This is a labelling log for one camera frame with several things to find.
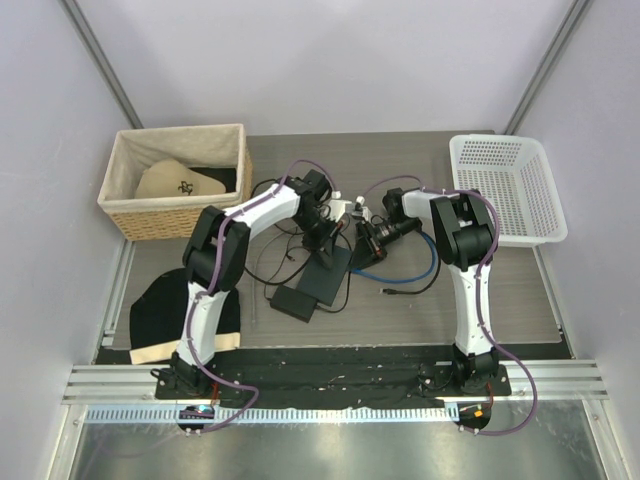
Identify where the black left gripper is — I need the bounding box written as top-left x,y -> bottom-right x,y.
292,210 -> 342,269

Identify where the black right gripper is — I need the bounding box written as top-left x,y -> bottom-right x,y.
349,218 -> 418,275

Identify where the black network switch box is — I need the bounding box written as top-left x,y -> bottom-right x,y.
296,246 -> 351,307

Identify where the black ethernet cable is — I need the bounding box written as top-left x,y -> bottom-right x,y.
379,239 -> 441,297

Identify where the grey ethernet cable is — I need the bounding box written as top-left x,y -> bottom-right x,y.
252,234 -> 281,331

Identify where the blue ethernet cable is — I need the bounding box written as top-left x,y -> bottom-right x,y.
349,232 -> 442,285

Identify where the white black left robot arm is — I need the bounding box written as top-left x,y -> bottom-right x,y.
157,169 -> 341,399

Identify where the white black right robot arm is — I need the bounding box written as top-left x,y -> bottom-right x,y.
352,188 -> 499,395

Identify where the black power adapter brick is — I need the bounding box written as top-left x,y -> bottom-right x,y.
269,285 -> 318,323

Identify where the wicker basket with liner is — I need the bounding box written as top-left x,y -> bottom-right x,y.
97,124 -> 253,241

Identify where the white plastic perforated basket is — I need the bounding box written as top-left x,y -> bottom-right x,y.
449,134 -> 568,248

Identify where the black cloth on board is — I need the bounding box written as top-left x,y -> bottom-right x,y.
129,268 -> 240,362

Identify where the beige cap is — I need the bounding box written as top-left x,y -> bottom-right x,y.
134,159 -> 227,199

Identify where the wooden board with label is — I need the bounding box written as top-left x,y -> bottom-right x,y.
129,332 -> 241,365

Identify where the thin black power cord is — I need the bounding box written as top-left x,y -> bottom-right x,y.
252,229 -> 354,314

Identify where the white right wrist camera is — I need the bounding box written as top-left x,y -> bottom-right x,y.
351,196 -> 372,222

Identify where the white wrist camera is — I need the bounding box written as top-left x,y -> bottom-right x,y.
351,196 -> 372,222
327,191 -> 353,222

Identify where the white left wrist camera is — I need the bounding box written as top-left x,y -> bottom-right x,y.
327,191 -> 353,222

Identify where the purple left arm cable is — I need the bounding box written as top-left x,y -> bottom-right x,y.
184,159 -> 341,434

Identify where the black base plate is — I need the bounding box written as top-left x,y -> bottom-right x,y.
140,345 -> 526,410

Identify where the aluminium rail frame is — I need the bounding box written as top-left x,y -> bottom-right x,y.
62,360 -> 608,424

